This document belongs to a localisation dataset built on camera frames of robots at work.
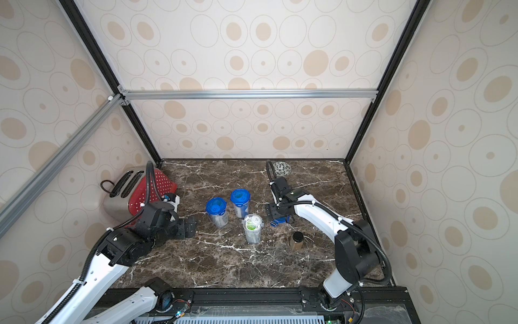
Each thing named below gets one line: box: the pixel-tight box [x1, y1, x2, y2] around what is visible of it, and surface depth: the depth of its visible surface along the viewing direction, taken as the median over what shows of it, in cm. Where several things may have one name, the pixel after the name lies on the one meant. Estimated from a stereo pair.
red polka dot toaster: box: [103, 166, 178, 229], surface depth 86 cm
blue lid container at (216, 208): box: [205, 197, 229, 229], surface depth 87 cm
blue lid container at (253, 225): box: [242, 213, 265, 245], surface depth 81 cm
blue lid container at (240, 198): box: [229, 188, 251, 219], surface depth 89 cm
